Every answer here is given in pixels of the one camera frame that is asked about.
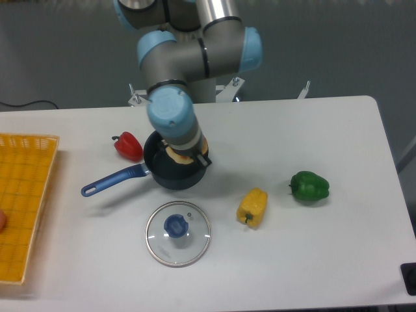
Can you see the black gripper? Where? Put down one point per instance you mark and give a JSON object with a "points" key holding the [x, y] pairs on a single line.
{"points": [[202, 160]]}

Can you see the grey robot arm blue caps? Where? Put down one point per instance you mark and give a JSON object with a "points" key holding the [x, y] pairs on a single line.
{"points": [[206, 39]]}

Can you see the yellow bell pepper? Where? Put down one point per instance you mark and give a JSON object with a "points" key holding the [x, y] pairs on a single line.
{"points": [[252, 208]]}

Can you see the glass lid blue knob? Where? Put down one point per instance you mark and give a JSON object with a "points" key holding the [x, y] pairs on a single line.
{"points": [[177, 234]]}

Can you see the red bell pepper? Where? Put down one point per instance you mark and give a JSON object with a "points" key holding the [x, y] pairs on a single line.
{"points": [[128, 147]]}

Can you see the green bell pepper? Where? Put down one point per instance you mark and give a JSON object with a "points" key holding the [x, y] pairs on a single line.
{"points": [[308, 186]]}

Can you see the yellow woven basket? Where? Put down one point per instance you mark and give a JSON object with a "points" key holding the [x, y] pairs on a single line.
{"points": [[26, 164]]}

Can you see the black device table corner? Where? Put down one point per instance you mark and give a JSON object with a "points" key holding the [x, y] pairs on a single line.
{"points": [[408, 271]]}

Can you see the dark pot blue handle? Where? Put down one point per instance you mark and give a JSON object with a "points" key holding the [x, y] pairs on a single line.
{"points": [[158, 164]]}

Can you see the metal base frame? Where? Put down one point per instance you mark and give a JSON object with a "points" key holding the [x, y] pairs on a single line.
{"points": [[225, 93]]}

